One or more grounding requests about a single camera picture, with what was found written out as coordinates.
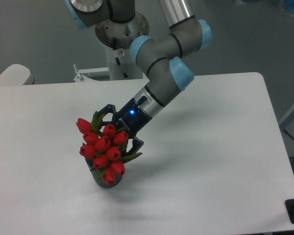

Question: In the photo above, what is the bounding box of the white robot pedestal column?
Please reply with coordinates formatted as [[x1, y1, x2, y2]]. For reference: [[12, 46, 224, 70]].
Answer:
[[95, 12, 149, 78]]

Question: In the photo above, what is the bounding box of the dark grey ribbed vase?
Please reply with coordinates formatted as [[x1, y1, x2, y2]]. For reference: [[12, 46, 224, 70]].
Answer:
[[85, 159, 123, 188]]

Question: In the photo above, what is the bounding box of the red tulip bouquet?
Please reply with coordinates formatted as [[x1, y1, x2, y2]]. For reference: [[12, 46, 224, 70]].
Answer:
[[76, 112, 136, 176]]

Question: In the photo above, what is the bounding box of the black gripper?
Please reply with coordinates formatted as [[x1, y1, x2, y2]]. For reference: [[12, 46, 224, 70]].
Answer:
[[96, 97, 152, 158]]

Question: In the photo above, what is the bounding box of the black cable on pedestal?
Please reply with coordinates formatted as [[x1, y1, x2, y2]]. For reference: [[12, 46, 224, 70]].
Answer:
[[114, 57, 130, 80]]

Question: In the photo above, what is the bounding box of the beige chair backrest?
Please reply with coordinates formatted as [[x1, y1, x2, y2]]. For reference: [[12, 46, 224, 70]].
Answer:
[[0, 64, 35, 87]]

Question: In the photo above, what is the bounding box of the white metal base frame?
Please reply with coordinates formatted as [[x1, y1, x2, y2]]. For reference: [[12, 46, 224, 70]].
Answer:
[[73, 63, 147, 83]]

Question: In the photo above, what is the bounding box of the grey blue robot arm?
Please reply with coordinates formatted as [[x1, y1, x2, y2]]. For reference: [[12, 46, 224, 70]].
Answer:
[[66, 0, 212, 156]]

